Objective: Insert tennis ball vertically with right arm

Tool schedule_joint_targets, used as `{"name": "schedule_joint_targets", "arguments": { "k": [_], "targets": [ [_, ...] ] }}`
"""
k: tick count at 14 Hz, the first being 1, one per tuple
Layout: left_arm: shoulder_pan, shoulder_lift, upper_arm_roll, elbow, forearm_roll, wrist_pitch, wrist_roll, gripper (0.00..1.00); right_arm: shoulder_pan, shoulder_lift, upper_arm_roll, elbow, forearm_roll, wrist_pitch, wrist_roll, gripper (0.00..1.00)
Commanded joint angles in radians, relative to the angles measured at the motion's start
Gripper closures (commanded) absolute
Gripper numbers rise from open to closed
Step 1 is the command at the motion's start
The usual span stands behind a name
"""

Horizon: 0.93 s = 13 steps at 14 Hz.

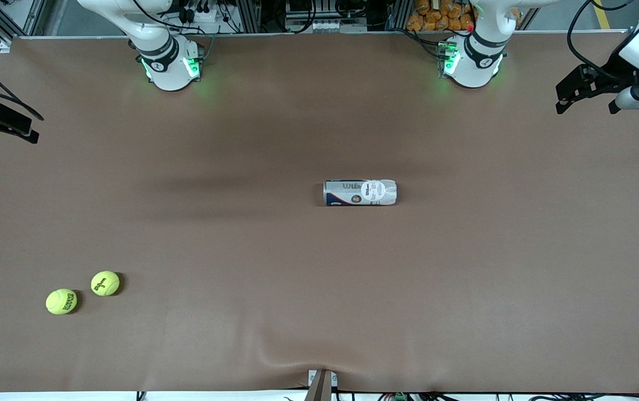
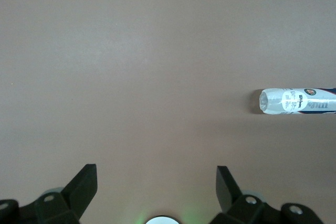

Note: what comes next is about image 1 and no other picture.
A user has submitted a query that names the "yellow Roland Garros tennis ball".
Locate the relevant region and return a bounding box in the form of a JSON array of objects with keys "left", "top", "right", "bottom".
[{"left": 46, "top": 288, "right": 78, "bottom": 315}]

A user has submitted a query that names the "yellow Wilson tennis ball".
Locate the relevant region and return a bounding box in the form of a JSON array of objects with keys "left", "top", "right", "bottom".
[{"left": 91, "top": 271, "right": 121, "bottom": 297}]

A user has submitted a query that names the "white blue tennis ball can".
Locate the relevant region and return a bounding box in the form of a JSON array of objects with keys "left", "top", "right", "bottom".
[{"left": 323, "top": 179, "right": 398, "bottom": 207}]

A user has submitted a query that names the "orange packets pile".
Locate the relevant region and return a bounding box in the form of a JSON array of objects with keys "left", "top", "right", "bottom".
[{"left": 407, "top": 0, "right": 477, "bottom": 32}]

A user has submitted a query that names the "white power strip with plugs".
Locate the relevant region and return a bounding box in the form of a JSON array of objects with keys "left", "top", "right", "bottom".
[{"left": 179, "top": 4, "right": 221, "bottom": 24}]

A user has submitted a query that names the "long white socket strip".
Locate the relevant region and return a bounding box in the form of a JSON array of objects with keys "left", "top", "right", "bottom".
[{"left": 285, "top": 18, "right": 344, "bottom": 33}]

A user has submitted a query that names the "brown table mat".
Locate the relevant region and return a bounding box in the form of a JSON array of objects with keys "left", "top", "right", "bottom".
[{"left": 0, "top": 31, "right": 639, "bottom": 393}]

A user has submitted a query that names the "aluminium frame post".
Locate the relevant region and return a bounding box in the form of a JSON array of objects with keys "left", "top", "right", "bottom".
[
  {"left": 235, "top": 0, "right": 262, "bottom": 33},
  {"left": 387, "top": 0, "right": 412, "bottom": 31}
]

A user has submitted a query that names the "front camera mount post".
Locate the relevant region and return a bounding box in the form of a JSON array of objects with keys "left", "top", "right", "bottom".
[{"left": 307, "top": 369, "right": 339, "bottom": 401}]

